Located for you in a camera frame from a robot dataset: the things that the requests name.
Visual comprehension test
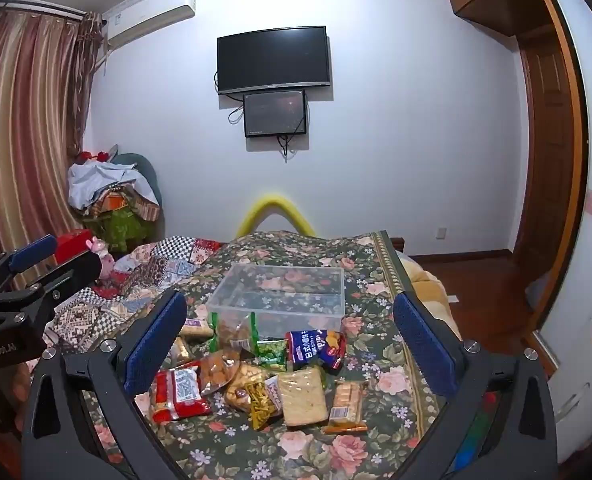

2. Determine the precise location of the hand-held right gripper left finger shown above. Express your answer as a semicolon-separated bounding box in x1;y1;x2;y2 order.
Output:
22;289;189;480

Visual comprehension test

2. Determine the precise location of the red box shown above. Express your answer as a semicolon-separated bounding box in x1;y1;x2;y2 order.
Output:
52;228;95;264

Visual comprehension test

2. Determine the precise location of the yellow bag of round biscuits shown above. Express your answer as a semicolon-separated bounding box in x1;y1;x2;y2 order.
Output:
225;364;269;412

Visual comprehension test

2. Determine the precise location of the pale bread slice packet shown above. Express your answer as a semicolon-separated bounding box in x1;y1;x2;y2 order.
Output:
277;366;329;427

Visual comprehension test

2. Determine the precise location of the wooden door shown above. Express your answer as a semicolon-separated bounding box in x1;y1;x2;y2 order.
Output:
512;24;577;267

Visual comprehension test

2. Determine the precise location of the pink plush toy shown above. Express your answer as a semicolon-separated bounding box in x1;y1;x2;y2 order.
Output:
88;237;121;282

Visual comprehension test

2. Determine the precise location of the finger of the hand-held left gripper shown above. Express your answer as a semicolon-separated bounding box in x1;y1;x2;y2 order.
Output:
0;234;58;292
0;251;102;333

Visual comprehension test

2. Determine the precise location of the blue chip packet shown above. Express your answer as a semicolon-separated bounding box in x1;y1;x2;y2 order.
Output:
286;328;347;372

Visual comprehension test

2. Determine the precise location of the green snack packet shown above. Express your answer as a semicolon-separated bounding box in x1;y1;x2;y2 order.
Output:
255;339;289;374

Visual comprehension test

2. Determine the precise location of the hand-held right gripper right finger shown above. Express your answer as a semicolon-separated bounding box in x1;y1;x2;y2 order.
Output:
392;290;559;480

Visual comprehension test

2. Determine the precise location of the pile of clothes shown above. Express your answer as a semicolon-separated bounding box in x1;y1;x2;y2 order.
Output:
67;149;163;257

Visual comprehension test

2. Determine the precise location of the yellow packet of green strips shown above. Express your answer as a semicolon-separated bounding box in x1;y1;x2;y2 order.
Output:
245;375;283;431

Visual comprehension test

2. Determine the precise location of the patchwork quilt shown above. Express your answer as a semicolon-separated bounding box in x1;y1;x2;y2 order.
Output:
45;234;225;357

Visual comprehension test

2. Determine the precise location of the pale cream snack packet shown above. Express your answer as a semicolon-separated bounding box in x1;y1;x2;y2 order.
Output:
180;316;215;339

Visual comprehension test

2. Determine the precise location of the orange wafer packet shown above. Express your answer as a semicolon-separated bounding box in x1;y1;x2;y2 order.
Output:
324;380;369;434

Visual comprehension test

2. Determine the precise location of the black monitor cable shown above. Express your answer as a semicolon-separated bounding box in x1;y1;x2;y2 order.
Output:
275;135;297;164

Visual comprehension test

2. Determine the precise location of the dark floral blanket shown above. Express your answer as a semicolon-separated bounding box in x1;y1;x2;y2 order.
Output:
76;230;472;480

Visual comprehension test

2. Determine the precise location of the small tan snack packet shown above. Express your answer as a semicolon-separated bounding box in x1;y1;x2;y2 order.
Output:
168;337;197;368

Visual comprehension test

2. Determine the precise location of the green-edged brown snack bag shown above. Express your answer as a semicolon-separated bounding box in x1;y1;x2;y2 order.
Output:
209;311;257;352

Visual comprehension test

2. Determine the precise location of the white appliance with stickers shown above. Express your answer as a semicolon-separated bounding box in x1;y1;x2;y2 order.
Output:
550;294;592;463

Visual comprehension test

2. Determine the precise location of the black wall television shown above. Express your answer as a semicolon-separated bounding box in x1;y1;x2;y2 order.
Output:
216;25;333;96

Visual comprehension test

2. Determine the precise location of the clear plastic storage box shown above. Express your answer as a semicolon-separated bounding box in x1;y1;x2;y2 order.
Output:
206;262;347;332

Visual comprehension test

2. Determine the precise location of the small black wall monitor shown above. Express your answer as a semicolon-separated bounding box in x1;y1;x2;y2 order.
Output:
242;89;309;139

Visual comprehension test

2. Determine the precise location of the striped red-brown curtain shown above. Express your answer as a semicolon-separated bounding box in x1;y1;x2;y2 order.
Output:
0;2;108;273

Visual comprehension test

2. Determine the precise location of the white wall air conditioner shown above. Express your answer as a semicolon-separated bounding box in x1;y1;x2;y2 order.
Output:
102;0;197;52

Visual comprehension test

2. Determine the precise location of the clear bag of orange crackers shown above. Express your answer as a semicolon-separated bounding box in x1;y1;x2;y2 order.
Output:
197;349;241;396

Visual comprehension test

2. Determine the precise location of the red snack packet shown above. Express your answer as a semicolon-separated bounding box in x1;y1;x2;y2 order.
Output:
150;365;213;424

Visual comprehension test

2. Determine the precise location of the yellow foam tube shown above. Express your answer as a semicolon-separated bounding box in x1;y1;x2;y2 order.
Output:
235;191;317;239

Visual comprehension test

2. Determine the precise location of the teal chair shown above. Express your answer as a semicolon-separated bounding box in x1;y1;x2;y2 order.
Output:
111;152;163;208

